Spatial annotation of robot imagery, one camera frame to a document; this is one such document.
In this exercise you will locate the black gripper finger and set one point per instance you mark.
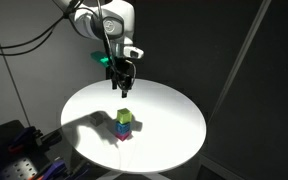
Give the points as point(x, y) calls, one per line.
point(125, 91)
point(114, 84)

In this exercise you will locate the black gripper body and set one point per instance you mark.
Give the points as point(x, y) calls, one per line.
point(118, 72)

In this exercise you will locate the green block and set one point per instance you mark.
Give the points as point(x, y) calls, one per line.
point(124, 116)

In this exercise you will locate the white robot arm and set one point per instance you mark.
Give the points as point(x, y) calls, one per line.
point(113, 24)

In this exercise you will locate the blue block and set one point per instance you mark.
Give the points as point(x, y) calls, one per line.
point(122, 128)

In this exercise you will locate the pink block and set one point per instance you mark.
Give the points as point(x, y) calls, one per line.
point(122, 137)

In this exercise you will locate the small grey cube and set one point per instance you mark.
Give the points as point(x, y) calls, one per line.
point(97, 118)

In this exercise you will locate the blue orange spring clamp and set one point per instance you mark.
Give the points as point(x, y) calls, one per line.
point(28, 136)
point(50, 171)

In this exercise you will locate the black perforated breadboard plate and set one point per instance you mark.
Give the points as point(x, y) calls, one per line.
point(21, 169)

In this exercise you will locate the green wrist camera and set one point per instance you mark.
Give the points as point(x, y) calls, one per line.
point(101, 58)

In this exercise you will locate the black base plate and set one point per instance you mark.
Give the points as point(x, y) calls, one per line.
point(23, 155)

